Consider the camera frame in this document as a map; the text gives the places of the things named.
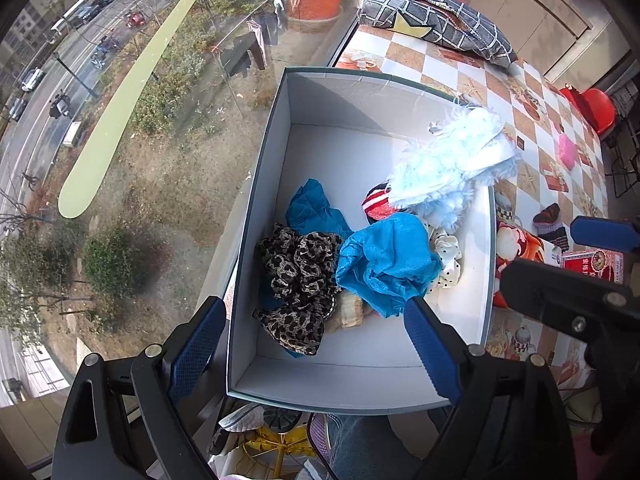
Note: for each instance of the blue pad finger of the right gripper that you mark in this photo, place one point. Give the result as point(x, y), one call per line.
point(615, 235)

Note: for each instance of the red plastic stool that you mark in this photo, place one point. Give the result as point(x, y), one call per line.
point(595, 106)

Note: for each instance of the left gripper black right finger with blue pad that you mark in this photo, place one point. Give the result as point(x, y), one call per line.
point(443, 353)

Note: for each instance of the blue mesh cloth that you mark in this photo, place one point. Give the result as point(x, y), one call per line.
point(310, 211)

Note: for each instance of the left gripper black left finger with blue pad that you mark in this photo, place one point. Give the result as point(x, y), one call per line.
point(190, 346)

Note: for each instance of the grey plaid pillow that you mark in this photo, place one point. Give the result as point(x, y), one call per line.
point(448, 23)

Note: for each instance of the leopard print scarf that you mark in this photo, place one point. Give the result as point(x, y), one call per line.
point(300, 270)

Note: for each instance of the red patterned carton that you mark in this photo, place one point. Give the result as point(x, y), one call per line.
point(598, 263)

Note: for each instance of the white feather fluffy item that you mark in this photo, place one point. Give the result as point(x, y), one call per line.
point(437, 178)

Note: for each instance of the grey white storage box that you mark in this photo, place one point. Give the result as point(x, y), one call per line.
point(347, 130)

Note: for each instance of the white polka dot scrunchie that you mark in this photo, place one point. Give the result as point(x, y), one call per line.
point(447, 248)

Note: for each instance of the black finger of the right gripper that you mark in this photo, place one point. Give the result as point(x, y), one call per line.
point(599, 313)

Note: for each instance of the checkered tablecloth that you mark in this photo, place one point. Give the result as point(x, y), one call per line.
point(535, 114)

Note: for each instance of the beige knit item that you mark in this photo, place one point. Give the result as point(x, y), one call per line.
point(349, 312)

